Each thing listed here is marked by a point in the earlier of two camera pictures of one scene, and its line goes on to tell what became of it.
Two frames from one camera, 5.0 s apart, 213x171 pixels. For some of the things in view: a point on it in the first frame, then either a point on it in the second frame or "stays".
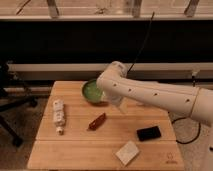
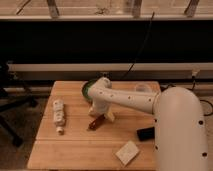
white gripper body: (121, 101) to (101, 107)
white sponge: (127, 153) stays
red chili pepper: (96, 122) stays
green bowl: (91, 92) stays
